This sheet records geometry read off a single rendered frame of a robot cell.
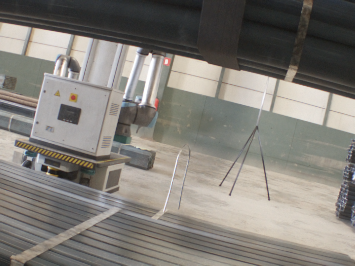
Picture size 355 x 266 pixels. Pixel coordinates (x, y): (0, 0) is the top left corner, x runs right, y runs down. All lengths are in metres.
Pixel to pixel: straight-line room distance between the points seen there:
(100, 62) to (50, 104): 0.62
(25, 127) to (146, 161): 1.82
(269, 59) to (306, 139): 10.71
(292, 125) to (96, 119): 9.45
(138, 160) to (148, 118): 2.21
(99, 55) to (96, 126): 0.74
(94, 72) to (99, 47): 0.22
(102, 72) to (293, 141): 9.08
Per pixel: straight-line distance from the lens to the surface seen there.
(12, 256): 0.62
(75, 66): 4.45
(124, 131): 3.78
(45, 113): 3.42
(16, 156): 4.33
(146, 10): 1.76
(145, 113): 3.80
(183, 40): 1.74
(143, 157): 5.94
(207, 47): 1.72
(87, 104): 3.30
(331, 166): 12.50
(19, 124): 6.59
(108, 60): 3.74
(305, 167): 12.40
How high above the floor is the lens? 0.74
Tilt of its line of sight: 2 degrees down
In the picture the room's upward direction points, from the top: 14 degrees clockwise
